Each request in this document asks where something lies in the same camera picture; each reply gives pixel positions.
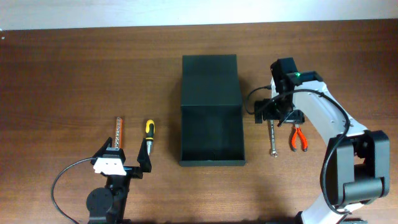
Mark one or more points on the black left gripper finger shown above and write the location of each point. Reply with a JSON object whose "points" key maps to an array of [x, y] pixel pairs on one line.
{"points": [[100, 152], [143, 158]]}

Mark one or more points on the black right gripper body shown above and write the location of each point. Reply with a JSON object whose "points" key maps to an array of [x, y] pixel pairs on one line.
{"points": [[278, 109]]}

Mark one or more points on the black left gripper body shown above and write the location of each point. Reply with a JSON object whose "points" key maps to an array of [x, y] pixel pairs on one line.
{"points": [[120, 181]]}

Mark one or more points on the red black cutting pliers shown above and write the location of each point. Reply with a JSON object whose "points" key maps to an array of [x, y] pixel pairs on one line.
{"points": [[298, 138]]}

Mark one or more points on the silver ring wrench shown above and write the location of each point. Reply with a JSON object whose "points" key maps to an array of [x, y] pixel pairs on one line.
{"points": [[273, 152]]}

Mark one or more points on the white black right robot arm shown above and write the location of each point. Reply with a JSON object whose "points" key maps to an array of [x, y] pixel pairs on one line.
{"points": [[355, 170]]}

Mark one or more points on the orange bit holder strip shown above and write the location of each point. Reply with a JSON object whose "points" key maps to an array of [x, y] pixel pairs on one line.
{"points": [[118, 132]]}

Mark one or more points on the yellow black screwdriver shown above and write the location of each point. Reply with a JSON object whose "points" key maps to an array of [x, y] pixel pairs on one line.
{"points": [[150, 131]]}

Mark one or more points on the black open box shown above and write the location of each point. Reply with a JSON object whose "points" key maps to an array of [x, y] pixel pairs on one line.
{"points": [[212, 112]]}

